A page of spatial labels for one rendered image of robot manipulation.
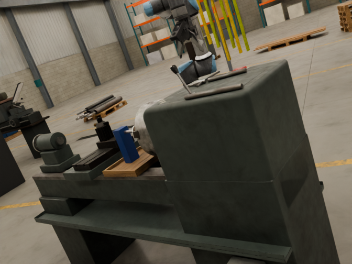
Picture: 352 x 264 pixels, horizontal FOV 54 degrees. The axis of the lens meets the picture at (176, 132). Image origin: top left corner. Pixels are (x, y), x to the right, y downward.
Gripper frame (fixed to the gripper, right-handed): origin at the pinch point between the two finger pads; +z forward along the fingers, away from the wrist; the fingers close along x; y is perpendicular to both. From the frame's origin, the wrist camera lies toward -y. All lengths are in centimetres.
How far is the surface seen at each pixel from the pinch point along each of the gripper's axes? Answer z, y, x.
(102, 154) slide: 43, -19, 79
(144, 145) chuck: 36, -27, 28
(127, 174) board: 52, -30, 48
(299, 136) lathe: 51, 4, -43
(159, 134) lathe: 28.6, -34.0, 7.8
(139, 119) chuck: 22.0, -24.0, 28.2
